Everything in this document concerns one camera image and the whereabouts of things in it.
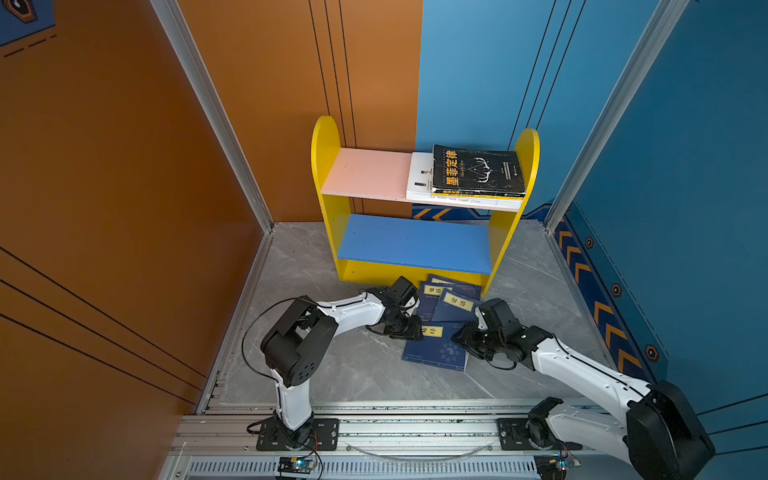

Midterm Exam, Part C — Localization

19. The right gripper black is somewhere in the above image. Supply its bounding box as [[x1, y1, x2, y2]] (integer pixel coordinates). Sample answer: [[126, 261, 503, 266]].
[[447, 321, 505, 361]]

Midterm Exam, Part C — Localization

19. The navy book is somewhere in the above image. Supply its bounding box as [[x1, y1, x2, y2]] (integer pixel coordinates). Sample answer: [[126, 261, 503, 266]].
[[416, 282, 453, 322], [431, 289, 478, 323]]

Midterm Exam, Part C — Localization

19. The navy book lowest front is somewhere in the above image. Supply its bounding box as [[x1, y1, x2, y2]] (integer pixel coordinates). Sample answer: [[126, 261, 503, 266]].
[[402, 322, 467, 372]]

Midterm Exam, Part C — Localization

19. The white book brown pattern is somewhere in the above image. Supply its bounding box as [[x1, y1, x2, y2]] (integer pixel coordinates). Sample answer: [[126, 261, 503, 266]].
[[406, 152, 523, 212]]

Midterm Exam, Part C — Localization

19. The black book yellow title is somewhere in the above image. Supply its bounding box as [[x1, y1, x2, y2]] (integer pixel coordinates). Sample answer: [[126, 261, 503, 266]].
[[432, 145, 526, 195]]

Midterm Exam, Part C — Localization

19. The yellow cartoon cover book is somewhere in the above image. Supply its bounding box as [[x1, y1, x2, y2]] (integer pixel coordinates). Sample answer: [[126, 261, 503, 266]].
[[430, 190, 525, 201]]

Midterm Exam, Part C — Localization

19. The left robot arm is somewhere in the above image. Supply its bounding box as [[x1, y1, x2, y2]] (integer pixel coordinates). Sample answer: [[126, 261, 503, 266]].
[[260, 276, 423, 432]]

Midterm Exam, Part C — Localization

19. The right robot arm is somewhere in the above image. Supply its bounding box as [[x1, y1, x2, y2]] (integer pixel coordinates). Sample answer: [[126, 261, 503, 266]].
[[452, 299, 716, 479]]

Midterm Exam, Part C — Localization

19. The navy book rearmost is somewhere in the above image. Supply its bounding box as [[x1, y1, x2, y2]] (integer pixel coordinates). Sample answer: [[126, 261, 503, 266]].
[[428, 274, 482, 299]]

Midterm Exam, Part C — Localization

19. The yellow pink blue bookshelf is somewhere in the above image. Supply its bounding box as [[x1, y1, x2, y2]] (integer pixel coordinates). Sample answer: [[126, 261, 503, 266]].
[[311, 116, 529, 295]]

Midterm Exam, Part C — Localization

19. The right circuit board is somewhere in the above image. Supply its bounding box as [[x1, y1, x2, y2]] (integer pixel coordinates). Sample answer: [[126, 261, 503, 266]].
[[534, 456, 582, 480]]

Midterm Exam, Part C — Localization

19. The left green circuit board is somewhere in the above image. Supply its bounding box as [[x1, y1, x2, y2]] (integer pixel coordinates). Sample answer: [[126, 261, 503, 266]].
[[277, 456, 320, 479]]

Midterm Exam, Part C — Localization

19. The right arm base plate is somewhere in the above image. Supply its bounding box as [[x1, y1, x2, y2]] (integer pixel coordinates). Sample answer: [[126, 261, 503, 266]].
[[496, 417, 583, 451]]

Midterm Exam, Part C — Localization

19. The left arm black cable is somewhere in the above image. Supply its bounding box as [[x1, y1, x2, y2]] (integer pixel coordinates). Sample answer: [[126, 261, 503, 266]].
[[241, 296, 301, 380]]

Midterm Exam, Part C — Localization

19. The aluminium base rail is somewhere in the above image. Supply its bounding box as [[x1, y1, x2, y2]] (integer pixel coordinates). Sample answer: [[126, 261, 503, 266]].
[[159, 399, 637, 479]]

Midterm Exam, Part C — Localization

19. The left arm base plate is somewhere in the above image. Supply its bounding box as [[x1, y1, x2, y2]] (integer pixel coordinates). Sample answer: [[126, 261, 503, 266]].
[[256, 416, 340, 452]]

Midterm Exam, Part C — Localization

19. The aluminium frame post right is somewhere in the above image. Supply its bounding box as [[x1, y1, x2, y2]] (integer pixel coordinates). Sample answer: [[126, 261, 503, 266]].
[[543, 0, 689, 234]]

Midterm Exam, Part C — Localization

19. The aluminium frame post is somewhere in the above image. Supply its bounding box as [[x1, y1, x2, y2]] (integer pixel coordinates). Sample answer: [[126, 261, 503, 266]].
[[150, 0, 274, 234], [543, 0, 689, 234]]

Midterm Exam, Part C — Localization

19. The aluminium frame post left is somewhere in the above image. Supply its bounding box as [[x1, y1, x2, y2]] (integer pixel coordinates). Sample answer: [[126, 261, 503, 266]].
[[150, 0, 274, 234]]

